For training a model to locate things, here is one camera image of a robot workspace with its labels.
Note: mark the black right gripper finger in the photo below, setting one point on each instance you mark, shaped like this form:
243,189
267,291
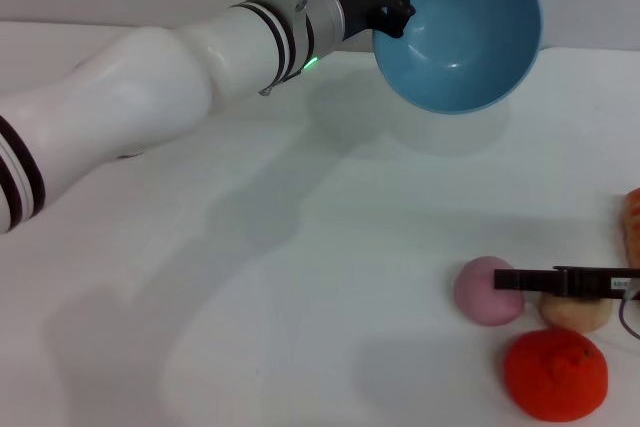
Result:
575,282

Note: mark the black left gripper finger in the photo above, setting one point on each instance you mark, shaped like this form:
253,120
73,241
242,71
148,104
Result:
397,14

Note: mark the blue bowl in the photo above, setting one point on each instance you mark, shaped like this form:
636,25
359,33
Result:
465,37

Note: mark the pink toy peach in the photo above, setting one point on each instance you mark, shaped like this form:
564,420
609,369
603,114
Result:
480,302

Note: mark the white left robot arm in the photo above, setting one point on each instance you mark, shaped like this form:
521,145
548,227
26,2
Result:
150,87

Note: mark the orange striped toy food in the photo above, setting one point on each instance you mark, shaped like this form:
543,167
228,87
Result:
632,232

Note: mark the orange toy tangerine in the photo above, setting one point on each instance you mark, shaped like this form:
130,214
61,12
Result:
555,377

